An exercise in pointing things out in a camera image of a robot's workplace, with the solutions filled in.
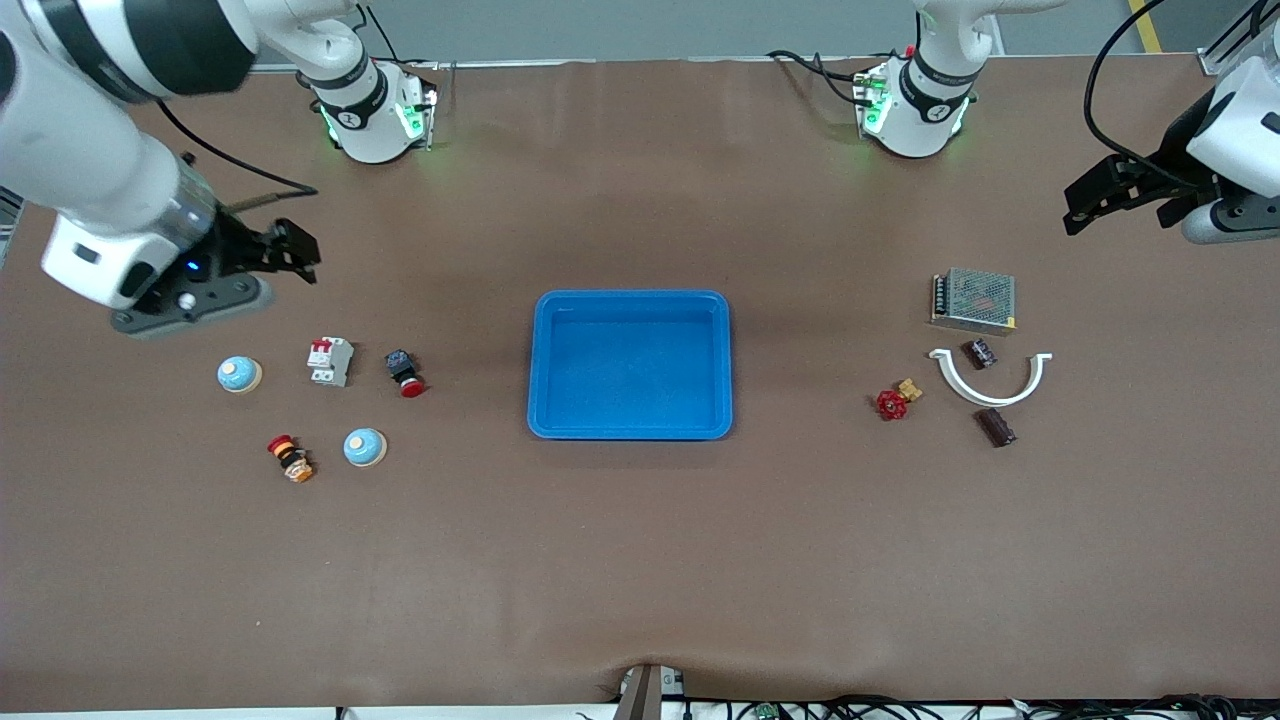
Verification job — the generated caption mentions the white circuit breaker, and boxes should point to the white circuit breaker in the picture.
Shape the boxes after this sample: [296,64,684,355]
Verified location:
[306,336,355,388]

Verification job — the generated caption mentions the metal mesh power supply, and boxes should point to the metal mesh power supply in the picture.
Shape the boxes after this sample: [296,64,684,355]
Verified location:
[930,266,1018,337]

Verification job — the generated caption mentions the red black emergency stop button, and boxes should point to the red black emergency stop button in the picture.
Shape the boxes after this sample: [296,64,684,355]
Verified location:
[385,348,426,399]

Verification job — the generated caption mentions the red yellow push button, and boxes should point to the red yellow push button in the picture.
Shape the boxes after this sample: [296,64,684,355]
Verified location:
[266,434,315,485]

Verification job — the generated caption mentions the blue plastic tray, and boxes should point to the blue plastic tray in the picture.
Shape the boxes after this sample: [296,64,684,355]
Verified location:
[527,289,734,441]

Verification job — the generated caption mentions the brown table mat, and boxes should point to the brown table mat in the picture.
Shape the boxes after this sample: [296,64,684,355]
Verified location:
[0,57,1280,713]

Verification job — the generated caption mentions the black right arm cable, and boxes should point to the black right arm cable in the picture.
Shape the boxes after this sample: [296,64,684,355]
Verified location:
[155,98,320,213]

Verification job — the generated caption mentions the aluminium frame profile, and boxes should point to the aluminium frame profile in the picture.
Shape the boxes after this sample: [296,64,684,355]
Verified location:
[1198,0,1280,77]

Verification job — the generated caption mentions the white curved plastic bracket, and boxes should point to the white curved plastic bracket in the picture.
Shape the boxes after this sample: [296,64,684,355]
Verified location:
[928,348,1054,408]

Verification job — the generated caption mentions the black right base cable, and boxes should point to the black right base cable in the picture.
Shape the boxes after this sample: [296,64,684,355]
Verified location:
[350,0,441,73]

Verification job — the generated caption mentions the red handle brass valve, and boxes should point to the red handle brass valve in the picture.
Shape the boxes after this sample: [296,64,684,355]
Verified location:
[876,377,924,422]

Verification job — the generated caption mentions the black left base cables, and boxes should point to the black left base cables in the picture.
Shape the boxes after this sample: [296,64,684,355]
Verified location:
[768,48,881,109]

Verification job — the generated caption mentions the black cable bundle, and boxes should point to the black cable bundle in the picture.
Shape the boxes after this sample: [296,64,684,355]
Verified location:
[685,693,1241,720]

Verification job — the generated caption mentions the metal camera mount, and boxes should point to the metal camera mount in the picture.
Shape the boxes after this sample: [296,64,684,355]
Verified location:
[612,663,688,720]

